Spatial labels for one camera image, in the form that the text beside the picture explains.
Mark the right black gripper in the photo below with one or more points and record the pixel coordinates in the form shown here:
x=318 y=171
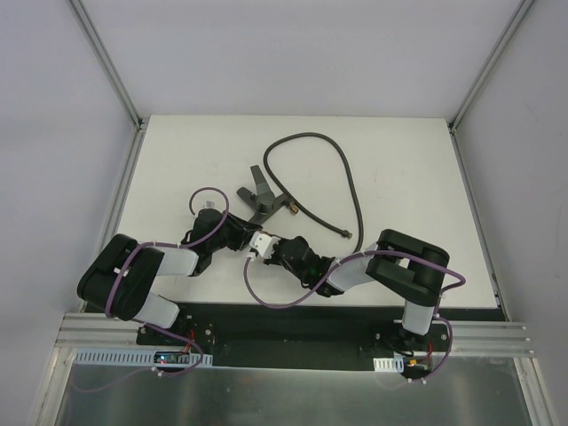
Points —
x=276 y=256

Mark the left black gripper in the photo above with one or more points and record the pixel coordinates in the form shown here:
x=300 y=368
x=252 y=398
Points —
x=242 y=229

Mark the dark grey faucet mixer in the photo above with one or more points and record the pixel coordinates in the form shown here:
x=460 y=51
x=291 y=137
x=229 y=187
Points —
x=263 y=201

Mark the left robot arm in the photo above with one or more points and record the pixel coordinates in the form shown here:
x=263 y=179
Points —
x=119 y=281

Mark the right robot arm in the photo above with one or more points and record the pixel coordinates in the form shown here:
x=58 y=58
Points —
x=411 y=268

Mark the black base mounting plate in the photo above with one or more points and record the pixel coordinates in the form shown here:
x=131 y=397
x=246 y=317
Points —
x=332 y=338

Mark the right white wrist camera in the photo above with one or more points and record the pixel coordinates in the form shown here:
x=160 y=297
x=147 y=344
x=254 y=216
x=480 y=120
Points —
x=262 y=245

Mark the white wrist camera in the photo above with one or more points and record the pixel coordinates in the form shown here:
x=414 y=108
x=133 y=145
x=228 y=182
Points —
x=208 y=204
x=262 y=245

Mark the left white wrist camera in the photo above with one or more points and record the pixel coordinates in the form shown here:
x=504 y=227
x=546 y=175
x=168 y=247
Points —
x=208 y=204

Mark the right white cable duct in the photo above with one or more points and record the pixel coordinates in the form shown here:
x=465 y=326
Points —
x=400 y=364

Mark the white cable duct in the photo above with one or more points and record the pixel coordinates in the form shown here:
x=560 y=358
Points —
x=141 y=358
x=400 y=364

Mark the front aluminium rail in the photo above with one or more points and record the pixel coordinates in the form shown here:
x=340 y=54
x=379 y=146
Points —
x=492 y=339

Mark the left white cable duct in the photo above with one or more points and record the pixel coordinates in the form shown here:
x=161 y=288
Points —
x=141 y=358

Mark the left aluminium frame post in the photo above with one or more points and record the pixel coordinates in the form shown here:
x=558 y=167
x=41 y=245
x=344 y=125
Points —
x=102 y=55

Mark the aluminium frame post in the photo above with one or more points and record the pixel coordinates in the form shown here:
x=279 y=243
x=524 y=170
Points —
x=504 y=40
x=102 y=55

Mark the right aluminium frame post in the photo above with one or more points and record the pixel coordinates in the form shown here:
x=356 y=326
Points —
x=504 y=40

